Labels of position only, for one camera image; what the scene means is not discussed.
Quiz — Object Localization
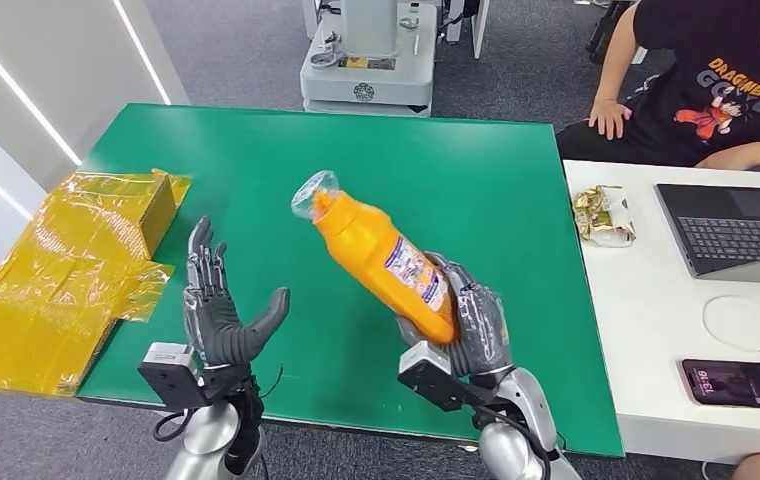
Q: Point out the gold snack wrapper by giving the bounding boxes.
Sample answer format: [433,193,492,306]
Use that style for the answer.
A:
[571,184,638,249]

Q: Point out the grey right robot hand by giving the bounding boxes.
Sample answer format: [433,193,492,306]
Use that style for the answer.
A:
[395,251,514,380]

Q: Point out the person's right hand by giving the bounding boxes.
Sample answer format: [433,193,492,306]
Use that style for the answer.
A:
[587,98,634,142]

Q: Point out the green table mat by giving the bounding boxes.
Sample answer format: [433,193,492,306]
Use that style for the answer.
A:
[77,102,626,459]

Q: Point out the person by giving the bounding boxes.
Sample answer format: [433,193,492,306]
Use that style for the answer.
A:
[554,0,760,179]

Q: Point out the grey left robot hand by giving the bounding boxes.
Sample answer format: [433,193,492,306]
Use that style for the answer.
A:
[182,215,291,370]

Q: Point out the white equipment frame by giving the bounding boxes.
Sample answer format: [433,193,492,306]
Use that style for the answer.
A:
[444,0,491,62]

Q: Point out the grey laptop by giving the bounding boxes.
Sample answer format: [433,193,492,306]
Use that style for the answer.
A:
[653,182,760,287]

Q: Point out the orange plastic bottle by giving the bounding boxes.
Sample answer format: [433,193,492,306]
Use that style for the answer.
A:
[289,169,461,346]

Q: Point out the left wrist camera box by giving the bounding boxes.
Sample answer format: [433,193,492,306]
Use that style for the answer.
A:
[137,341,208,410]

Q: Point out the black smartphone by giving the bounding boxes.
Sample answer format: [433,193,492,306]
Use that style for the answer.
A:
[680,358,760,411]

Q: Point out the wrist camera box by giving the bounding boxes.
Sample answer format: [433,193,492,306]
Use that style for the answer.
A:
[137,341,208,410]
[397,340,482,414]

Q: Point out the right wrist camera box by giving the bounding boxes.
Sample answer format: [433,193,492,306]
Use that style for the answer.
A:
[397,340,482,414]

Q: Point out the yellow taped cardboard box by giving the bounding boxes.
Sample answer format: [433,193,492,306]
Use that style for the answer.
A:
[0,168,193,399]

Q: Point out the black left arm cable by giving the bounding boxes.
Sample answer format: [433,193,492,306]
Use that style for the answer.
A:
[151,409,190,444]

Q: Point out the white charging cable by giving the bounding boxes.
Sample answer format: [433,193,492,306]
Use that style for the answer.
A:
[701,294,760,354]

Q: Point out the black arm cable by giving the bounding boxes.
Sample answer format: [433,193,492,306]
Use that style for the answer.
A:
[151,409,190,444]
[472,404,554,480]

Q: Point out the white desk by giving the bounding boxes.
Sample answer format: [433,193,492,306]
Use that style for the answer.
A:
[561,159,760,465]

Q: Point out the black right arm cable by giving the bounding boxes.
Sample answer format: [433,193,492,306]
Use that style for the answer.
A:
[472,404,554,480]

